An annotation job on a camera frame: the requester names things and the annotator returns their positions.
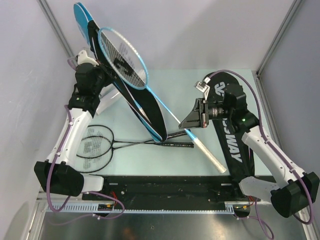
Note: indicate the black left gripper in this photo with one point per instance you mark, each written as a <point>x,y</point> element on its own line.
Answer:
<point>108,74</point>

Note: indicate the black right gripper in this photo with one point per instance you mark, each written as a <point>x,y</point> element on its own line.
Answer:
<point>199,116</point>

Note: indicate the blue racket bag cover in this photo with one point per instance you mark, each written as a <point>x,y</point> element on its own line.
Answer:
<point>154,122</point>

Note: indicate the blue racket white grip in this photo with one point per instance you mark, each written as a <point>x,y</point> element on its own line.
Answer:
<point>126,61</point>

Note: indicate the black racket bag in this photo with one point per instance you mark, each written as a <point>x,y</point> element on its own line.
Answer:
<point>238,157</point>

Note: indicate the white shuttlecock tube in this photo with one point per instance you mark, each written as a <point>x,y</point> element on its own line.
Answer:
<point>110,94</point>

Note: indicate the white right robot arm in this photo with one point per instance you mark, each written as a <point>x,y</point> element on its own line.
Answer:
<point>293,189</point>

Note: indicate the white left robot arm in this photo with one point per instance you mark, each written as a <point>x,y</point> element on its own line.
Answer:
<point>57,174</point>

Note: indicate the black racket upper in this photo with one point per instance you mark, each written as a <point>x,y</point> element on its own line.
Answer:
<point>100,139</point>

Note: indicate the black racket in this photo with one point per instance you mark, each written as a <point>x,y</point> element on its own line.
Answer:
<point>91,163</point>
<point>100,139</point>

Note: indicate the black racket lower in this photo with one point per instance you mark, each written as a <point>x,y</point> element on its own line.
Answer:
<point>91,163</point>

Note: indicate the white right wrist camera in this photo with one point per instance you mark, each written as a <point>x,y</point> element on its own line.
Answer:
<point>203,87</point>

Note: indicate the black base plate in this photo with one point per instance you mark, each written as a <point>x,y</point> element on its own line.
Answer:
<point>173,190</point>

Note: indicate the aluminium frame post left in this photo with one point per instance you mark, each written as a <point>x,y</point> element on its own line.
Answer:
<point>57,30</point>

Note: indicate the aluminium frame post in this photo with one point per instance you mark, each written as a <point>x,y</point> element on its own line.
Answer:
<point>57,30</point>
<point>289,17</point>

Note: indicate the grey cable duct rail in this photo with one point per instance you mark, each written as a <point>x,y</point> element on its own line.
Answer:
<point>108,207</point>

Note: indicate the aluminium side rail right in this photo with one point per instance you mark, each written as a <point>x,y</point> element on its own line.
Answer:
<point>312,231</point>

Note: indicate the aluminium frame post right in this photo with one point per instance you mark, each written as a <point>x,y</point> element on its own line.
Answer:
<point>289,17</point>

